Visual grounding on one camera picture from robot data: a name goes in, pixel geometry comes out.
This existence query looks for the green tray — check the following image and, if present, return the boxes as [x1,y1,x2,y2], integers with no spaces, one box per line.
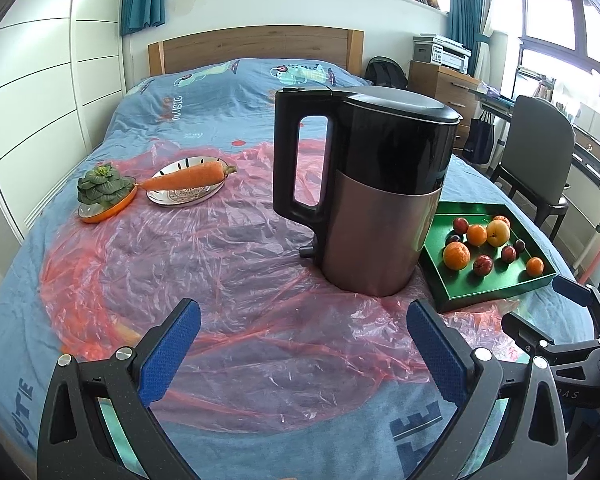
[420,201,558,314]

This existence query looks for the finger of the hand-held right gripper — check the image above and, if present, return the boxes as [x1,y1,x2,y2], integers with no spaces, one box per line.
[551,275,600,333]
[501,312,600,376]

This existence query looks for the wooden headboard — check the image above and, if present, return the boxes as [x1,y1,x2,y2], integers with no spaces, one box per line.
[148,25,365,77]

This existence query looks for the pink plastic sheet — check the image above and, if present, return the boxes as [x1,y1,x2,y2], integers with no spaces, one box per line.
[39,140,531,433]

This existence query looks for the black backpack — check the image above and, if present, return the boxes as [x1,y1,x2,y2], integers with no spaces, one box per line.
[365,56,409,90]

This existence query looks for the white printer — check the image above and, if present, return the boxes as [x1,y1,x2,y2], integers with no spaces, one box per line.
[412,34,473,72]

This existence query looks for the grey office chair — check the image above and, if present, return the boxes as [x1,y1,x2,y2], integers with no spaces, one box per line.
[490,95,577,241]

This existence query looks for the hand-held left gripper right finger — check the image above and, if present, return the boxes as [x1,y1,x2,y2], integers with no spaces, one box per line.
[406,298,568,480]

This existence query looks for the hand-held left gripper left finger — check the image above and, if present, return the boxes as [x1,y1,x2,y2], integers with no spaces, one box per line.
[36,298,202,480]

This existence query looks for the white wardrobe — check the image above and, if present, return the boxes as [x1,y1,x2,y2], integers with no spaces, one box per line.
[0,0,131,241]

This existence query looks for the silver patterned plate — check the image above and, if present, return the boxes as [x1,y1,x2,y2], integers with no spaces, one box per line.
[146,156,227,207]

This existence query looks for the carrot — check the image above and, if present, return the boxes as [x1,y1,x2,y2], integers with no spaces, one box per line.
[137,161,237,192]

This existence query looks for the wooden cabinet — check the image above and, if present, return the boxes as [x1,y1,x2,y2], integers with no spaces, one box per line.
[407,60,482,153]

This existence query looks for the yellow pear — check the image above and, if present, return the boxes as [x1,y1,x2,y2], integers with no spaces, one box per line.
[486,220,511,248]

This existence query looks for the green leafy vegetable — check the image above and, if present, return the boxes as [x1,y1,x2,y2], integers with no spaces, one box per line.
[76,163,132,206]

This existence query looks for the window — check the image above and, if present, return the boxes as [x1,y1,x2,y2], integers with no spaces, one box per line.
[500,0,600,111]

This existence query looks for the black tote bag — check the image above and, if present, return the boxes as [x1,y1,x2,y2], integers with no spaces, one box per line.
[462,111,496,165]

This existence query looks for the orange plate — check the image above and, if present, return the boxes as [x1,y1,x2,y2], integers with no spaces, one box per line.
[77,176,138,224]

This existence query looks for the black and copper electric kettle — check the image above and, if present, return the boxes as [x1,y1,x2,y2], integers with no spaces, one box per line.
[272,85,462,297]

